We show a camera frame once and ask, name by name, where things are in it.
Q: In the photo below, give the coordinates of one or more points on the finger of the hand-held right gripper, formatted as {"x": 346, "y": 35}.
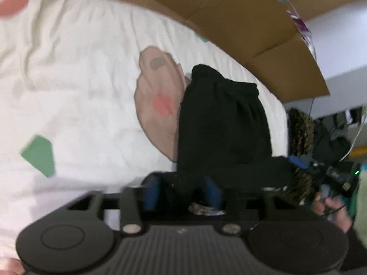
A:
{"x": 299, "y": 161}

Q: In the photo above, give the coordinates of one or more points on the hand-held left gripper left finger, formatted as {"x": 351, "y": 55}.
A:
{"x": 150, "y": 194}

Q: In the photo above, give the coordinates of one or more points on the cluttered dark shelf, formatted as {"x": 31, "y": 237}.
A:
{"x": 344, "y": 117}

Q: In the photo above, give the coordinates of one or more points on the black bag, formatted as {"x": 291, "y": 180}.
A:
{"x": 329, "y": 143}

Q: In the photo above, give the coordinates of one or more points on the leopard-print cloth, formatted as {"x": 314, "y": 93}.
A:
{"x": 301, "y": 131}

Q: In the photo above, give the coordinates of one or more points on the yellow frame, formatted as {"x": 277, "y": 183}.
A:
{"x": 360, "y": 151}

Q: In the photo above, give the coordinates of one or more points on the pink refill bag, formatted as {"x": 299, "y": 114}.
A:
{"x": 301, "y": 25}

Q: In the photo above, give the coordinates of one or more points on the person's right hand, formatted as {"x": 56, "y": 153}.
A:
{"x": 335, "y": 212}

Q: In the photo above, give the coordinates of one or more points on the black pants with bear-print panels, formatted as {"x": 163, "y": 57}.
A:
{"x": 223, "y": 126}

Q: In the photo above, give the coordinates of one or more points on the white bear-print bed sheet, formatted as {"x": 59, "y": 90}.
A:
{"x": 86, "y": 77}

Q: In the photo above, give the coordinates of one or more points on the flattened cardboard box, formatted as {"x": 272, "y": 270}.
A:
{"x": 243, "y": 20}

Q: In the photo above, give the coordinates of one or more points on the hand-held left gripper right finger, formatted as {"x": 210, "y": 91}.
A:
{"x": 213, "y": 194}

